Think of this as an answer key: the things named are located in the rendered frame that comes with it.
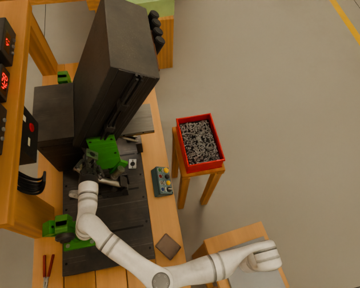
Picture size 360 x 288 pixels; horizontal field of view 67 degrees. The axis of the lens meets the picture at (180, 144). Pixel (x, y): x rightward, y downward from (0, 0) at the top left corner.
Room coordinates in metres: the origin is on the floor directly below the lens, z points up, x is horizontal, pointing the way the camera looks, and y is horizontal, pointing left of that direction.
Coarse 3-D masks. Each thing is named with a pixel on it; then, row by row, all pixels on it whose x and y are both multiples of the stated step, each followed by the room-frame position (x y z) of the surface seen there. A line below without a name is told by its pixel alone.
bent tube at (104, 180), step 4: (88, 152) 0.46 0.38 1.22; (92, 152) 0.47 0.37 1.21; (96, 152) 0.48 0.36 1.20; (88, 156) 0.44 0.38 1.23; (92, 156) 0.46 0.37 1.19; (96, 156) 0.45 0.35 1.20; (88, 160) 0.43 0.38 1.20; (80, 168) 0.41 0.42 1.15; (100, 180) 0.40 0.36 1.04; (104, 180) 0.41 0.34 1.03; (108, 180) 0.41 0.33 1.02; (112, 180) 0.42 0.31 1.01; (108, 184) 0.40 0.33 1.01; (112, 184) 0.40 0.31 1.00; (116, 184) 0.41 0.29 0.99
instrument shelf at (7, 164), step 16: (16, 0) 0.96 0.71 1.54; (0, 16) 0.85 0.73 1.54; (16, 16) 0.86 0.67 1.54; (16, 32) 0.78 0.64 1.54; (16, 48) 0.70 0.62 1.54; (16, 64) 0.63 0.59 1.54; (16, 80) 0.56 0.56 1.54; (16, 96) 0.49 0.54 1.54; (16, 112) 0.43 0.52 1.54; (16, 128) 0.38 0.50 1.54; (16, 144) 0.33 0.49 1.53; (0, 160) 0.27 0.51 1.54; (16, 160) 0.28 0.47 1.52; (0, 176) 0.22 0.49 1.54; (16, 176) 0.24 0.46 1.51; (0, 192) 0.18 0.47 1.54; (16, 192) 0.19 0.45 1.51; (0, 208) 0.14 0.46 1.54; (0, 224) 0.10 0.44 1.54
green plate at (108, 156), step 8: (112, 136) 0.52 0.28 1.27; (88, 144) 0.49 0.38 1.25; (96, 144) 0.49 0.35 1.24; (104, 144) 0.50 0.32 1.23; (112, 144) 0.51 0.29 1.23; (104, 152) 0.48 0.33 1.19; (112, 152) 0.49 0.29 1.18; (104, 160) 0.47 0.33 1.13; (112, 160) 0.47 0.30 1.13; (120, 160) 0.48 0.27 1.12; (104, 168) 0.45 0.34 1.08
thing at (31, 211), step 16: (0, 0) 1.12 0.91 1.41; (32, 16) 1.21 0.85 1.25; (32, 32) 1.13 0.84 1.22; (32, 48) 1.12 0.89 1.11; (48, 48) 1.21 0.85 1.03; (48, 64) 1.13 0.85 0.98; (16, 208) 0.20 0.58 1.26; (32, 208) 0.23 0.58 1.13; (48, 208) 0.27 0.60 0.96; (16, 224) 0.15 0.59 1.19; (32, 224) 0.17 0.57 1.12
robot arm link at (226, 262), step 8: (264, 240) 0.18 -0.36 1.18; (240, 248) 0.14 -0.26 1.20; (248, 248) 0.14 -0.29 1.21; (256, 248) 0.14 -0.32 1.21; (264, 248) 0.14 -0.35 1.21; (272, 248) 0.15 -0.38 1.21; (216, 256) 0.10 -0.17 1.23; (224, 256) 0.10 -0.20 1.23; (232, 256) 0.10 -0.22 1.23; (240, 256) 0.11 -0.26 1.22; (216, 264) 0.07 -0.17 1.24; (224, 264) 0.07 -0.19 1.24; (232, 264) 0.08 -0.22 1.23; (224, 272) 0.05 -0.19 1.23; (232, 272) 0.05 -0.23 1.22
